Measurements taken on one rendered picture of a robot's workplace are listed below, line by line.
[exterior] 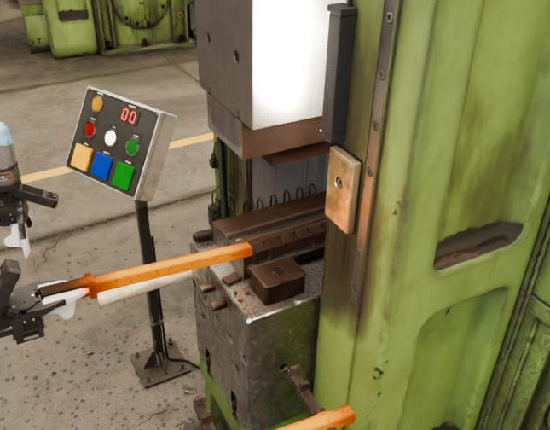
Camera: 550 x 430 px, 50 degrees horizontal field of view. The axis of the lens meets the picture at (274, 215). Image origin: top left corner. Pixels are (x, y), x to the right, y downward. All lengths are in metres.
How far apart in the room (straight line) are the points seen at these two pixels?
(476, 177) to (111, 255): 2.30
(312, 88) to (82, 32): 5.06
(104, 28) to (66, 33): 0.36
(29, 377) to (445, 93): 2.12
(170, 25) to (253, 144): 5.05
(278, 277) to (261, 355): 0.22
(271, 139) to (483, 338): 0.77
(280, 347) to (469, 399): 0.59
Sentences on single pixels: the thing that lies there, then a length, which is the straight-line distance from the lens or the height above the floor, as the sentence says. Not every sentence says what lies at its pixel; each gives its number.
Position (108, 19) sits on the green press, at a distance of 6.21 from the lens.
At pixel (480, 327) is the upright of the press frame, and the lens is 1.66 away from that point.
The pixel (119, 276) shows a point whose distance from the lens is 1.26.
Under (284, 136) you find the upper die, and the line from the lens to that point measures 1.39.
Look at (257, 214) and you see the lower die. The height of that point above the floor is 0.98.
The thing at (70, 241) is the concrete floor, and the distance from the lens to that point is 3.40.
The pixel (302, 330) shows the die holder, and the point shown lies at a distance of 1.57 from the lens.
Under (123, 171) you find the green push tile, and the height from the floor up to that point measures 1.02.
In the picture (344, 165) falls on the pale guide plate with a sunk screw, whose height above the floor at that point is 1.34.
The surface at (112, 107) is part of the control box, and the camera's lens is 1.94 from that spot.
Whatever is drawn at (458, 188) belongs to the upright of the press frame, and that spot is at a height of 1.29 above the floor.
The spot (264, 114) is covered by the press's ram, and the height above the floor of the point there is 1.40.
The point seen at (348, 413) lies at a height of 0.96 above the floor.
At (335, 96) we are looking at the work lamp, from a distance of 1.16.
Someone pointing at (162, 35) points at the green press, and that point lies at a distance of 6.36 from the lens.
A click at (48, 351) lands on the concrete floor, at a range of 2.78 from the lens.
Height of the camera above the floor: 1.91
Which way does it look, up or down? 33 degrees down
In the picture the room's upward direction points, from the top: 1 degrees clockwise
